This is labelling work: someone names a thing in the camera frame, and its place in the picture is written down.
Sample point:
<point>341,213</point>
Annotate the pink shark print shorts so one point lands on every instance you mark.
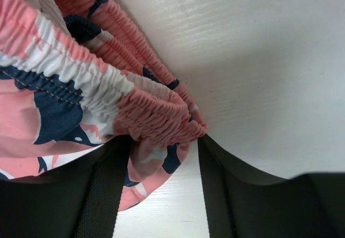
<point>75,74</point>

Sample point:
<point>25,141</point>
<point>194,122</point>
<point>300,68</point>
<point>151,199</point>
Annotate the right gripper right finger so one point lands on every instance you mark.
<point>243,201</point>

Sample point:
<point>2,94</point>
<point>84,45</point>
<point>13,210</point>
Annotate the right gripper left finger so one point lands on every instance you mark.
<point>78,199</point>

